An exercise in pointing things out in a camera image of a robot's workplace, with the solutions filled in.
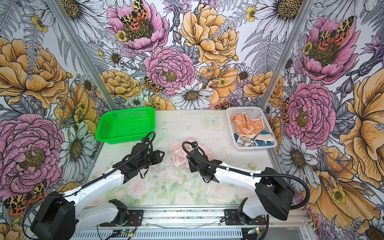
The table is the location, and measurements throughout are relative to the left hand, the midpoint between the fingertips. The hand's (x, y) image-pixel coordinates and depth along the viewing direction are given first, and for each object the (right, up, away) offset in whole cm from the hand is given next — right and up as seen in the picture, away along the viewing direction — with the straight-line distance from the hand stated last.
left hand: (161, 158), depth 86 cm
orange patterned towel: (+54, +18, +20) cm, 60 cm away
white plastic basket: (+61, +28, +26) cm, 72 cm away
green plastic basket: (-33, +18, +27) cm, 47 cm away
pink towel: (+9, +3, +9) cm, 13 cm away
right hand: (+19, -3, 0) cm, 19 cm away
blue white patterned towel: (+60, +11, +6) cm, 61 cm away
